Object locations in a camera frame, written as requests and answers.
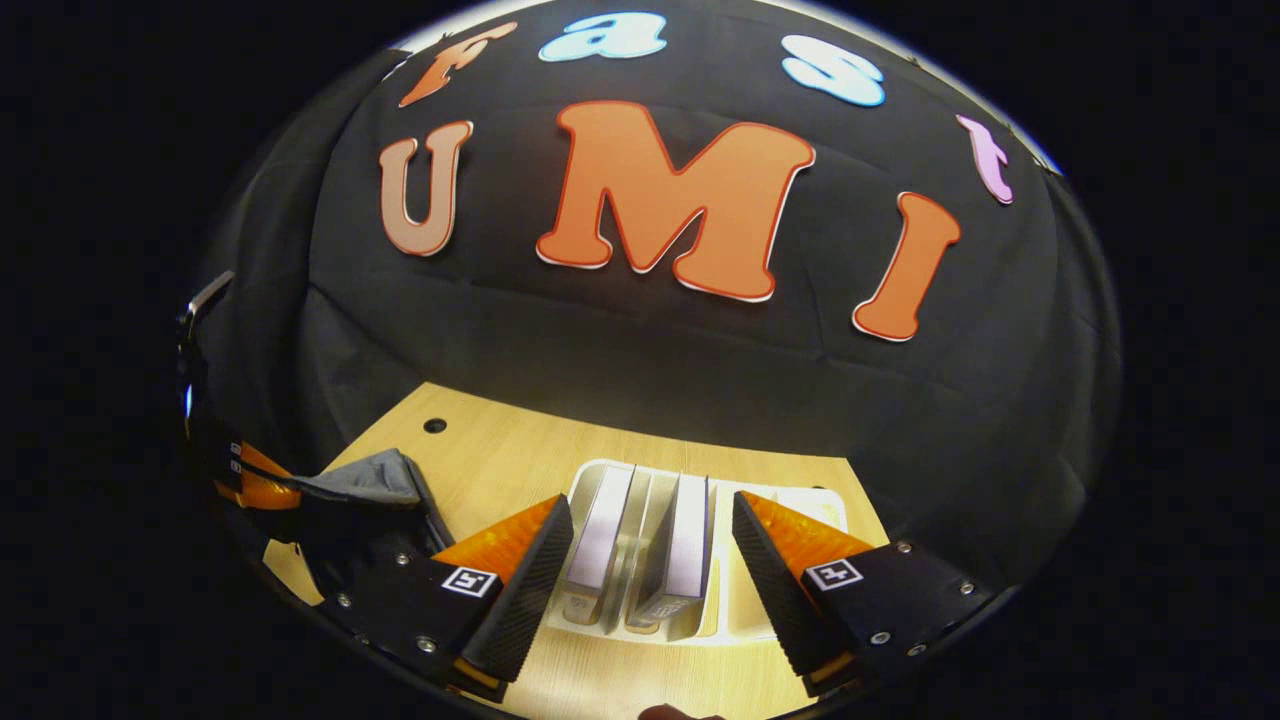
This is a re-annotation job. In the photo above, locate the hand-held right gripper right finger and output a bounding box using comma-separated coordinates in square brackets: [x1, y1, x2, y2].
[731, 490, 998, 703]

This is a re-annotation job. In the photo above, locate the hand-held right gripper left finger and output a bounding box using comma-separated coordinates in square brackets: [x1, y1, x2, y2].
[322, 493, 578, 704]

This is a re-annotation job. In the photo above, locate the white bookshelf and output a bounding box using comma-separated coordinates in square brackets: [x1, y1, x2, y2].
[545, 458, 851, 646]

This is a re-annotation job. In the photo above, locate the white portrait cover book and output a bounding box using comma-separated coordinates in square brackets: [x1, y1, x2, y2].
[560, 464, 637, 627]

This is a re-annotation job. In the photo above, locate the dark blue cover book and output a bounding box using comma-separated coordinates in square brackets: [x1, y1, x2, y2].
[625, 472, 714, 634]

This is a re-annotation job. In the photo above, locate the grey schoolbag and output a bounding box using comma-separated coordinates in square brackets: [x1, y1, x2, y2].
[290, 448, 456, 591]

